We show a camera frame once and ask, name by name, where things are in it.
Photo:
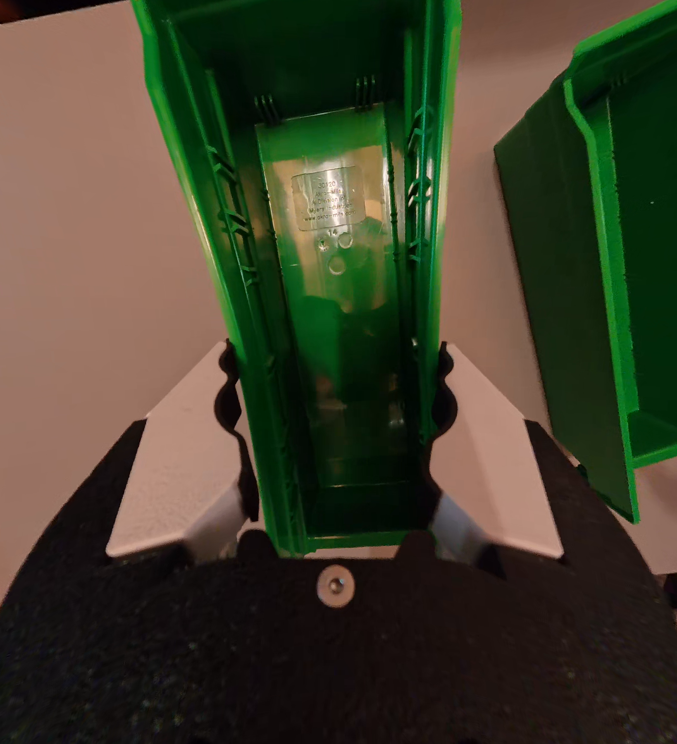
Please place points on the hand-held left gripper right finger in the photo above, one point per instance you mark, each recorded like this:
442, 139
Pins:
495, 476

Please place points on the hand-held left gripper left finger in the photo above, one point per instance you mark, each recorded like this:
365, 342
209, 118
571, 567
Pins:
170, 476

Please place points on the green plastic bin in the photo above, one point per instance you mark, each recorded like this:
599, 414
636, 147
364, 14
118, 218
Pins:
547, 261
222, 174

